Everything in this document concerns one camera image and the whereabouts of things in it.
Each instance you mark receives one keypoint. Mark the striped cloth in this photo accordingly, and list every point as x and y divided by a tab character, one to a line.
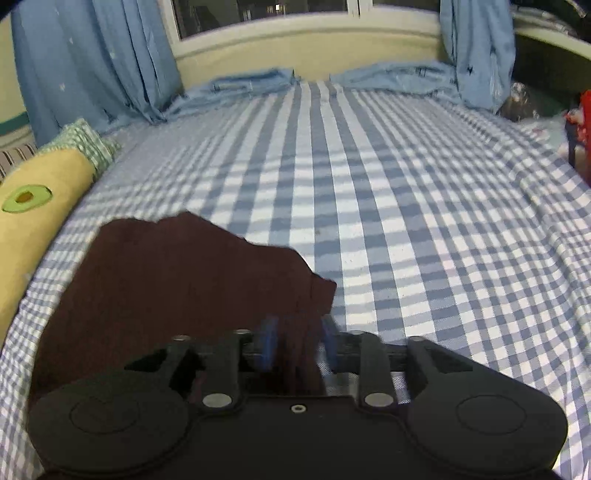
16	159

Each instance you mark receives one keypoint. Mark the light blue cloth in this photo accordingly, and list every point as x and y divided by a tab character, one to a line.
397	76
240	85

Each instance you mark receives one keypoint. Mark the blue star print curtain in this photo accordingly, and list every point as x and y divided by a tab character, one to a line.
475	50
92	60

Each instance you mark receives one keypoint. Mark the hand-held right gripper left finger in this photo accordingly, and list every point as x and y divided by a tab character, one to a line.
267	344

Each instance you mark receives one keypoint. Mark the clear plastic bag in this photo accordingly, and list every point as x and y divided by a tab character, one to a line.
526	104

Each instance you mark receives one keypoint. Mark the dark maroon printed t-shirt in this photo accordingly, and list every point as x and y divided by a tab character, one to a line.
184	286

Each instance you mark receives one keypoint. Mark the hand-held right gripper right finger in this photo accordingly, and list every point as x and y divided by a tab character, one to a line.
328	340

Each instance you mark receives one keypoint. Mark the blue checked bed sheet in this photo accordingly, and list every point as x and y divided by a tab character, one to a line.
392	207

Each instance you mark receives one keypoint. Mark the yellow avocado print pillow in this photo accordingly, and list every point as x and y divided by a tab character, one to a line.
41	198

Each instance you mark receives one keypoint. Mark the red object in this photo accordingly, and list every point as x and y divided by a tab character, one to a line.
582	120

